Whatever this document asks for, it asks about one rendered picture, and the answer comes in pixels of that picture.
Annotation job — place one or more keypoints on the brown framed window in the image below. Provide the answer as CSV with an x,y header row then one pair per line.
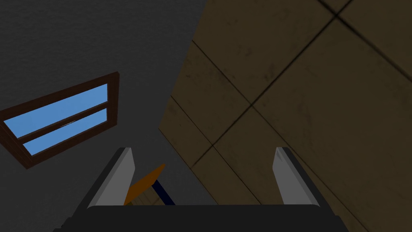
x,y
61,119

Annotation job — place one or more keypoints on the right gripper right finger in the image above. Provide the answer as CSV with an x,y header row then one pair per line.
x,y
294,183

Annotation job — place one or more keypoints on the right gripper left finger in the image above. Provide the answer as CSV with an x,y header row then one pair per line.
x,y
116,183

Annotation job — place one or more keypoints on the orange wooden furniture piece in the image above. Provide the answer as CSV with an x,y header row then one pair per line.
x,y
146,187

